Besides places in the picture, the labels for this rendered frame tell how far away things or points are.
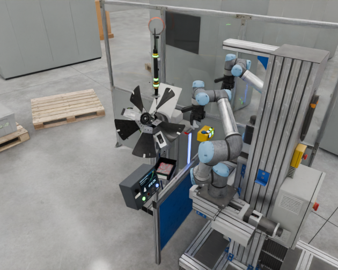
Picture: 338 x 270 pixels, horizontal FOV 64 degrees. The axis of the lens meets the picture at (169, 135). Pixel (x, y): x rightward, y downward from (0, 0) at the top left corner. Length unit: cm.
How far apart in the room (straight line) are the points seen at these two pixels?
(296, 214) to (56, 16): 685
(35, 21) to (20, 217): 502
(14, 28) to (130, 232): 558
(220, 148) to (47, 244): 227
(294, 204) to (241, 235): 39
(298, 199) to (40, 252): 244
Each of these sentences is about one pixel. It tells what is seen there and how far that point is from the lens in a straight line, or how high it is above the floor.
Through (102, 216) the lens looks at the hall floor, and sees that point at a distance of 328.
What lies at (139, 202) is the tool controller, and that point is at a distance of 183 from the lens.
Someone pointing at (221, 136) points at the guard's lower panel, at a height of 78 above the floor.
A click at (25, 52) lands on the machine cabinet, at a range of 751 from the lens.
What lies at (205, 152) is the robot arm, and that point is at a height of 160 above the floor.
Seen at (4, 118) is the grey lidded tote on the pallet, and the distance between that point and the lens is 472.
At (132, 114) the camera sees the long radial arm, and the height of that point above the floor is 112.
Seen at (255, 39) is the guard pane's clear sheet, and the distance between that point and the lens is 260.
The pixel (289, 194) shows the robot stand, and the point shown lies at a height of 122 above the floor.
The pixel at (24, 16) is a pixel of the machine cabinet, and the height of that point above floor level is 133.
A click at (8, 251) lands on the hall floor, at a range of 334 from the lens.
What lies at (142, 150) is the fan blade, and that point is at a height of 98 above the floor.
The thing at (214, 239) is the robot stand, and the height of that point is 21.
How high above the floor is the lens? 246
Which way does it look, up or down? 33 degrees down
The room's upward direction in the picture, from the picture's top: straight up
